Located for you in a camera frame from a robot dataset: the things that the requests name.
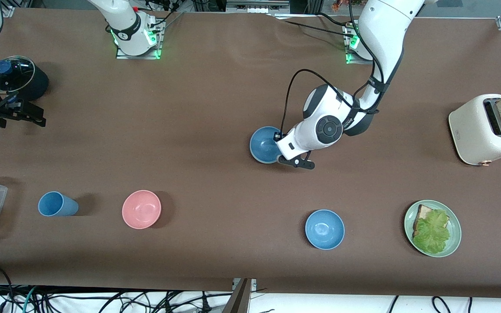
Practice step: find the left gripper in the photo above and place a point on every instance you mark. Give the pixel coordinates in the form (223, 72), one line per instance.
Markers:
(275, 138)

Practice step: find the blue bowl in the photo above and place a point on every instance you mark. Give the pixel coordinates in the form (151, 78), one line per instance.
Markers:
(263, 143)
(325, 229)

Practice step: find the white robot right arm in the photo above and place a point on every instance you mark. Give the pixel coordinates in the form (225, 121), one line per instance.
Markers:
(122, 21)

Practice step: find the pink bowl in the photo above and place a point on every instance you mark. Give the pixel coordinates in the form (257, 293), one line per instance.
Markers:
(141, 209)

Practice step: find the black pot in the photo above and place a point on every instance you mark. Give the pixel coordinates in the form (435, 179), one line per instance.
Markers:
(37, 84)

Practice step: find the glass lid with blue knob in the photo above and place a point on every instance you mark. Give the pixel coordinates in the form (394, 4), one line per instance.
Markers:
(18, 76)

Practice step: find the blue cup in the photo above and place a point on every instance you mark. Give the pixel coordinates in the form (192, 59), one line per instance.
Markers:
(57, 204)

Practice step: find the brown table cover sheet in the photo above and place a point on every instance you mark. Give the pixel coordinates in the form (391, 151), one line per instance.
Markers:
(189, 130)

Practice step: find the grey power strip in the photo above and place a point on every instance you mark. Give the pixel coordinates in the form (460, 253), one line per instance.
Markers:
(255, 6)

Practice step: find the white bread slice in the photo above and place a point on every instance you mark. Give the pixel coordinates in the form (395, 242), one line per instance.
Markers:
(423, 212)

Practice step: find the green lettuce leaf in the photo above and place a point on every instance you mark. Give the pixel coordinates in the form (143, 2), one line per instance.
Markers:
(433, 232)

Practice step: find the cream white toaster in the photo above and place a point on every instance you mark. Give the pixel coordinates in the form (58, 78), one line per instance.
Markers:
(472, 130)

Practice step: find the pale green plate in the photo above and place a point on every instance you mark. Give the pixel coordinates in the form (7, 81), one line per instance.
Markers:
(454, 234)

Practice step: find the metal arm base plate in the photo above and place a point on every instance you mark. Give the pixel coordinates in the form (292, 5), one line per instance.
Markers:
(352, 60)
(137, 57)

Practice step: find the small metal bracket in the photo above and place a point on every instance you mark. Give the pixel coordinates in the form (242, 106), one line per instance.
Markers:
(252, 283)

